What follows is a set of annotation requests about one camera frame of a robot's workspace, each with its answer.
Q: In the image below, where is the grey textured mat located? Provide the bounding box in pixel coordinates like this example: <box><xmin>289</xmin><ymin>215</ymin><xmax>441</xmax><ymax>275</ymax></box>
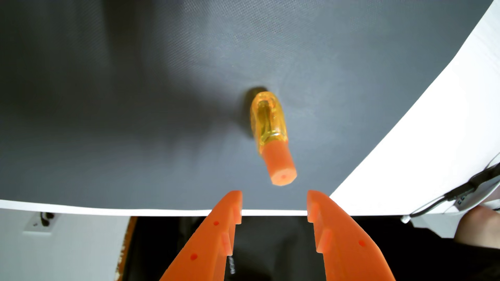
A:
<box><xmin>0</xmin><ymin>0</ymin><xmax>493</xmax><ymax>211</ymax></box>

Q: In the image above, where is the yellow eyedrops bottle orange cap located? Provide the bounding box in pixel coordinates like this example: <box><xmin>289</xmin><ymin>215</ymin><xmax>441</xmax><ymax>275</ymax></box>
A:
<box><xmin>250</xmin><ymin>91</ymin><xmax>298</xmax><ymax>187</ymax></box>

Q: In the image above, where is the black cable with white end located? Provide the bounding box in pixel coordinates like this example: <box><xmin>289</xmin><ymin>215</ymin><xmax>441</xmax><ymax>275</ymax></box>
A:
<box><xmin>402</xmin><ymin>162</ymin><xmax>500</xmax><ymax>224</ymax></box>

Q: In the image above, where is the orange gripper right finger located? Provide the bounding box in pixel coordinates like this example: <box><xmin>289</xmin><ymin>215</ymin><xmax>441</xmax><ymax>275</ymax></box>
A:
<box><xmin>307</xmin><ymin>190</ymin><xmax>396</xmax><ymax>281</ymax></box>

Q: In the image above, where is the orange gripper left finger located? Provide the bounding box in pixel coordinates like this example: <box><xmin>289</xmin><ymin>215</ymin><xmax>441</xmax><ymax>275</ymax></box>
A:
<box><xmin>160</xmin><ymin>190</ymin><xmax>243</xmax><ymax>281</ymax></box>

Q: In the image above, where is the white device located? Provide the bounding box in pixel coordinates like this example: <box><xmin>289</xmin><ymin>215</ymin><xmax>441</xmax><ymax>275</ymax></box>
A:
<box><xmin>445</xmin><ymin>176</ymin><xmax>500</xmax><ymax>216</ymax></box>

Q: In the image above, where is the white wall outlet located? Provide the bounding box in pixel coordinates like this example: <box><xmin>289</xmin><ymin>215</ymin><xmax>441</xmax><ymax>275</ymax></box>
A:
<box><xmin>23</xmin><ymin>212</ymin><xmax>59</xmax><ymax>235</ymax></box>

